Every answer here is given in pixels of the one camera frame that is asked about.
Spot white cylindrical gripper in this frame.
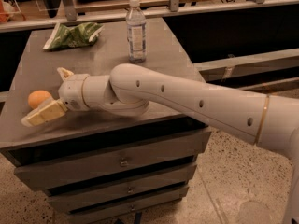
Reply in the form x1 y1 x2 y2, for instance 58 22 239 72
21 67 89 127

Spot orange fruit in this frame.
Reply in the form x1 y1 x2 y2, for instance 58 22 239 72
28 90 52 109

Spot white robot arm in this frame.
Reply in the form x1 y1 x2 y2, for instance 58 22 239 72
21 63 299 224

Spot clear plastic water bottle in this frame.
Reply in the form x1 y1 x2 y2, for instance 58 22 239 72
126 0 146 63

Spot green chip bag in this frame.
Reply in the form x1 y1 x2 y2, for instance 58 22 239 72
43 22 103 51

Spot grey drawer cabinet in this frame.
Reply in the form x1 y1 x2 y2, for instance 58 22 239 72
1 22 207 224

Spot wooden shelf with metal posts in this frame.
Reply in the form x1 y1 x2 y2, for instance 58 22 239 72
0 0 299 33

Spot top grey drawer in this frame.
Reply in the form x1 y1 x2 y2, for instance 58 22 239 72
14 128 210 191

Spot grey drawer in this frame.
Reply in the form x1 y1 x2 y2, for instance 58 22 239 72
46 162 198 214
14 128 210 191
68 184 189 224

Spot middle grey drawer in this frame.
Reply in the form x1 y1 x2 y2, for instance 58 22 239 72
46 162 198 214

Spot bottom grey drawer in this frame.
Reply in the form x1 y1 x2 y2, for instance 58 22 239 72
68 184 189 224

